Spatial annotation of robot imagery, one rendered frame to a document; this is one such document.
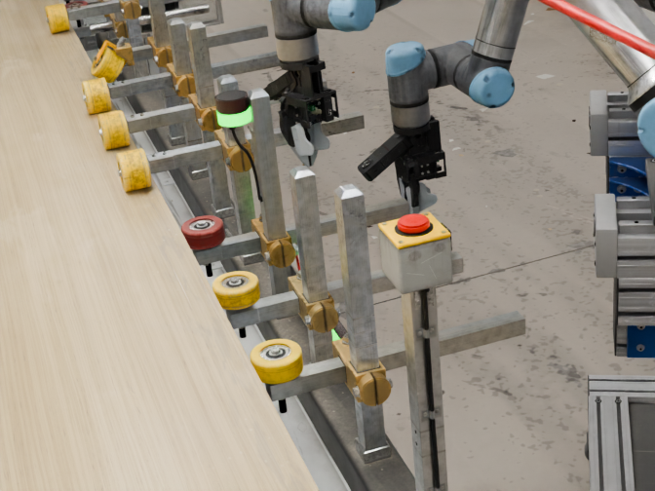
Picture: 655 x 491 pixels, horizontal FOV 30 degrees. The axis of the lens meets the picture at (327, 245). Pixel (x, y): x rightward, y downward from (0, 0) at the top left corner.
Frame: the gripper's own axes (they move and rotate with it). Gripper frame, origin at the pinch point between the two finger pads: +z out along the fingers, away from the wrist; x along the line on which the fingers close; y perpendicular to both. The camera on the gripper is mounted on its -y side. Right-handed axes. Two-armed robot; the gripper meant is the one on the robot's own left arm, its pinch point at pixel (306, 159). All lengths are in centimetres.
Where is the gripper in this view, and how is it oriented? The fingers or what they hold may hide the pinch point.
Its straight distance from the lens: 229.4
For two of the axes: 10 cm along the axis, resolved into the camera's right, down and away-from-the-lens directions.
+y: 6.2, 2.7, -7.4
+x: 7.8, -3.5, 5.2
